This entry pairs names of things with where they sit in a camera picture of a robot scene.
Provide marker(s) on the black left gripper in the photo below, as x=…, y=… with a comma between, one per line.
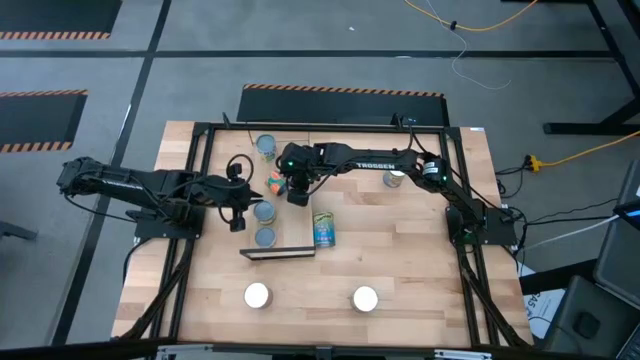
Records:
x=234, y=197

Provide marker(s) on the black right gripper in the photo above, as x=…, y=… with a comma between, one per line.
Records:
x=300, y=165

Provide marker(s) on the yellowish label can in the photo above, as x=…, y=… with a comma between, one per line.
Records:
x=264, y=212

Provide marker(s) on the small orange fruit label can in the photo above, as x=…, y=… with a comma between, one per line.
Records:
x=275, y=184

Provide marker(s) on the green yellow label can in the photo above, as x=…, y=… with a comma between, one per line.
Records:
x=265, y=145

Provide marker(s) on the short yellow pink rings can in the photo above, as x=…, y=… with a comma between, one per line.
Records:
x=265, y=237

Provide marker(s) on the blue cherries label can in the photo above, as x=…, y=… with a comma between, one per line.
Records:
x=324, y=230

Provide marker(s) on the tall peaches label can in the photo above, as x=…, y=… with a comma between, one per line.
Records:
x=392, y=180

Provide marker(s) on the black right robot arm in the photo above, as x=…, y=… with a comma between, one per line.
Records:
x=380, y=161

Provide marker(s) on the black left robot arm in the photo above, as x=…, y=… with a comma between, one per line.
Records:
x=125, y=182

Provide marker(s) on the black hazard-striped floor mat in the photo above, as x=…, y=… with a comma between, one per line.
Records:
x=340, y=107
x=40, y=120
x=60, y=15

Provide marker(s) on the orange pineapple label can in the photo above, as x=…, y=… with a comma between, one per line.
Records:
x=257, y=295

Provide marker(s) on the yellow power plug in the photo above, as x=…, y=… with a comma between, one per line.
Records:
x=534, y=163

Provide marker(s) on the black chair base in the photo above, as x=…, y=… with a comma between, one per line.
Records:
x=15, y=231

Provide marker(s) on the white printed box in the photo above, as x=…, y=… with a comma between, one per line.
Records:
x=545, y=310

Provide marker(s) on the dark gray lower desk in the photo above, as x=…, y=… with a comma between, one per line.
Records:
x=600, y=310

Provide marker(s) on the dark gray desk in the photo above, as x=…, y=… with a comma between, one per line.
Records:
x=620, y=265
x=600, y=310

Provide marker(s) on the screen with blue display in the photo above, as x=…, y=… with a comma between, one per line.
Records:
x=631, y=212

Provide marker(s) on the dark gray desk top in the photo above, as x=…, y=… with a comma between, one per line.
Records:
x=620, y=265

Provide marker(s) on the black table frame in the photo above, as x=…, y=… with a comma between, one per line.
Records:
x=300, y=127

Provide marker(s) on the wooden shelf with black frame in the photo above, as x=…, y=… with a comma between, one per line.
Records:
x=297, y=225

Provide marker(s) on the silver aluminium bracket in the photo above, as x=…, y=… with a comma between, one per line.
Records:
x=182, y=350
x=462, y=354

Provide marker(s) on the black desk leg frame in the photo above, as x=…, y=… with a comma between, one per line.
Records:
x=590, y=128

